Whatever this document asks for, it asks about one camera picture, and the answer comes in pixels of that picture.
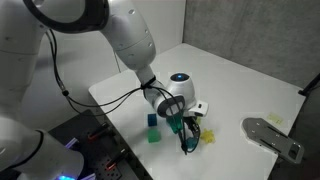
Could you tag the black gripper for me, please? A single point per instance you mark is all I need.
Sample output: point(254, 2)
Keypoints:
point(187, 126)

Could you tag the dark blue teal toy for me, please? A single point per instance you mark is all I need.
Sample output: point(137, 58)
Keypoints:
point(191, 143)

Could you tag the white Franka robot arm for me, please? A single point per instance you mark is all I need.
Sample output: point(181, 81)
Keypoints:
point(133, 33)

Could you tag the yellow star toy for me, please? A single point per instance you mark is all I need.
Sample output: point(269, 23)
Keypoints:
point(208, 136)

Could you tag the green cube toy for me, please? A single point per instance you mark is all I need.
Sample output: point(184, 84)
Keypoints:
point(153, 136)

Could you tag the dark blue cube toy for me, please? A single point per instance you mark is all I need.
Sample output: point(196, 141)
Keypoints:
point(152, 120)

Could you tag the lime green block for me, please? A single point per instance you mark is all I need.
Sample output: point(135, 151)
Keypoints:
point(199, 121)

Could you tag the grey metal plate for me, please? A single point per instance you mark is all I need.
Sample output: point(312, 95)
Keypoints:
point(266, 136)

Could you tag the red black clamp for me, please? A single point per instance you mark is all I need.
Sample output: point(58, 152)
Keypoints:
point(98, 131)
point(115, 160)

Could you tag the yellow sticky note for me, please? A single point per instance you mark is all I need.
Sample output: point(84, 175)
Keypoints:
point(275, 118)

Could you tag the black breadboard base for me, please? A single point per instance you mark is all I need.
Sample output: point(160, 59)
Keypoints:
point(83, 133)

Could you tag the black pole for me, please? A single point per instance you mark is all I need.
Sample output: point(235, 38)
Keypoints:
point(310, 86)

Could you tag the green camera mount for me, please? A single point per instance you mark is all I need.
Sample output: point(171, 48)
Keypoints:
point(175, 125)

